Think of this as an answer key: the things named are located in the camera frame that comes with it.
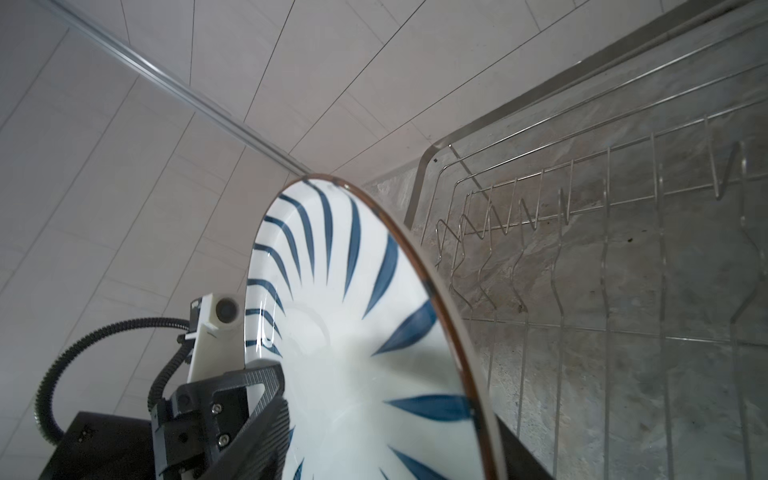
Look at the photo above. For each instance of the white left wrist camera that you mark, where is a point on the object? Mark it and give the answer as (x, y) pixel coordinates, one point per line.
(217, 329)

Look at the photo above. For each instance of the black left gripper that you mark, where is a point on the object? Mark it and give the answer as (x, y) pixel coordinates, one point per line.
(192, 429)

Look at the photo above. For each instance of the metal wire dish rack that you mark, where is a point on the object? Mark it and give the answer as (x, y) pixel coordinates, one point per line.
(607, 250)

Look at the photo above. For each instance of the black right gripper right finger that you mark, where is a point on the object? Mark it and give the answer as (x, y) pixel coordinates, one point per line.
(519, 461)

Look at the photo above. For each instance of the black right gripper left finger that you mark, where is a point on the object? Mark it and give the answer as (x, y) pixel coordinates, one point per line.
(259, 450)

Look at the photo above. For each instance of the white blue striped plate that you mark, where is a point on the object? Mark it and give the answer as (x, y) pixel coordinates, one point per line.
(380, 374)

